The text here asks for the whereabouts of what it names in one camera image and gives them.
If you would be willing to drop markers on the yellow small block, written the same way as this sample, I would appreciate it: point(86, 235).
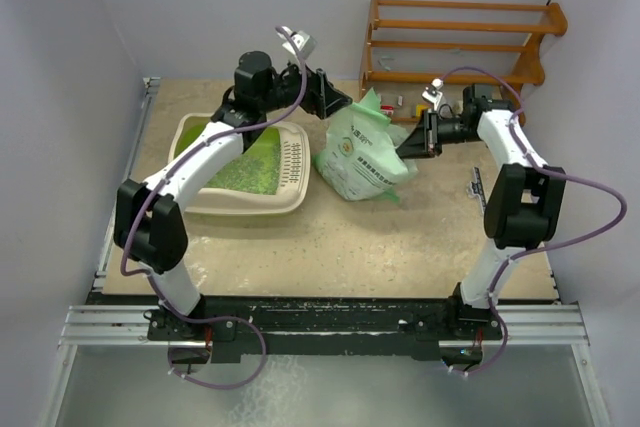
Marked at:
point(420, 109)

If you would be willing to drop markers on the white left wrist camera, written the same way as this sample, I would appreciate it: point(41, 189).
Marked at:
point(299, 44)

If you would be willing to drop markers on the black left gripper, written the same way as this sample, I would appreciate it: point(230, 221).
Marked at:
point(321, 98)

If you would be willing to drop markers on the beige green litter box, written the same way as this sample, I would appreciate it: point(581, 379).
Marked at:
point(293, 183)

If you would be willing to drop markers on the wooden shelf rack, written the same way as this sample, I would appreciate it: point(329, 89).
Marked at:
point(527, 68)

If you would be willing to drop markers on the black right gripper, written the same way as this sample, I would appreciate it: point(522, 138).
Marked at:
point(423, 142)

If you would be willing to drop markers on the green cat litter bag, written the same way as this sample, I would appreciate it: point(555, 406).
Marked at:
point(359, 160)

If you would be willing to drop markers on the black white bag sealing strip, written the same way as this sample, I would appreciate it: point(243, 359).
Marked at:
point(475, 189)

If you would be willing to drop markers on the green litter pellets pile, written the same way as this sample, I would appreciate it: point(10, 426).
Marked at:
point(256, 171)

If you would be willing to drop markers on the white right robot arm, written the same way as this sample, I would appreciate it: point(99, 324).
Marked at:
point(522, 210)

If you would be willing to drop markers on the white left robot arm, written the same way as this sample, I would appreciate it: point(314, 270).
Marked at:
point(149, 225)

